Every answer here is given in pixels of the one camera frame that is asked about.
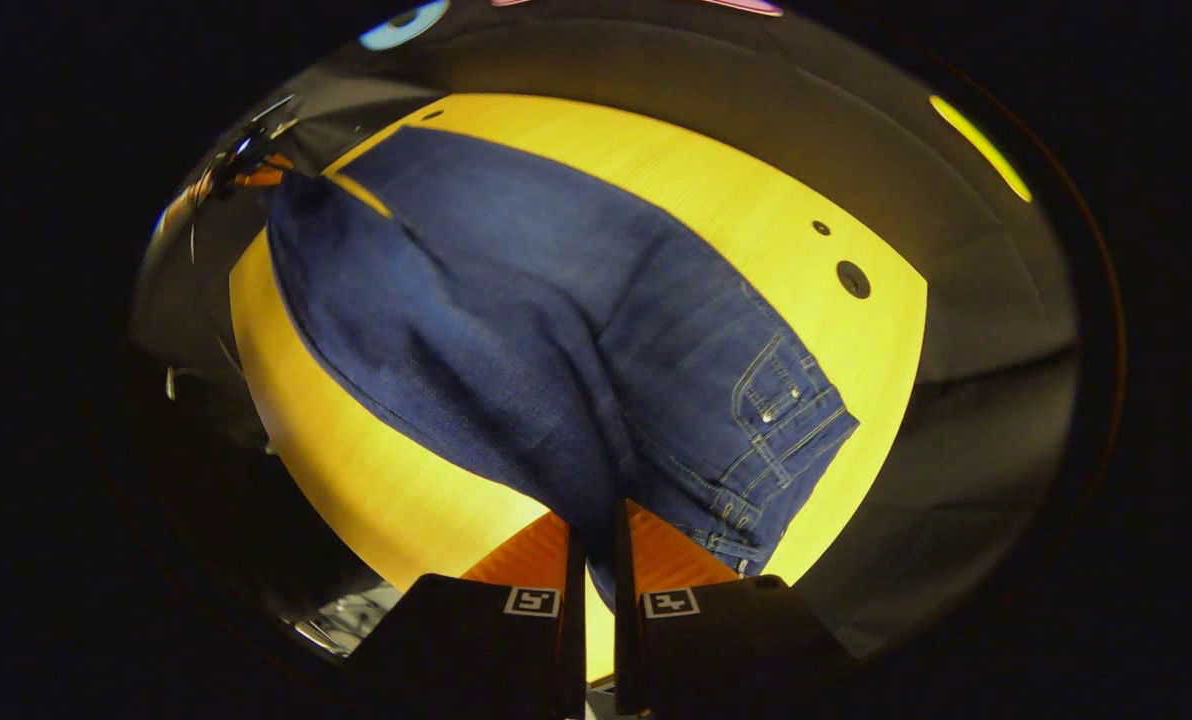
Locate blue denim jeans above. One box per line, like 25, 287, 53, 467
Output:
266, 125, 860, 611

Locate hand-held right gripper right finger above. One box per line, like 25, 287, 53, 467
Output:
611, 498, 857, 719

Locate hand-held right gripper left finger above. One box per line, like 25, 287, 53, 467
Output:
341, 510, 589, 720

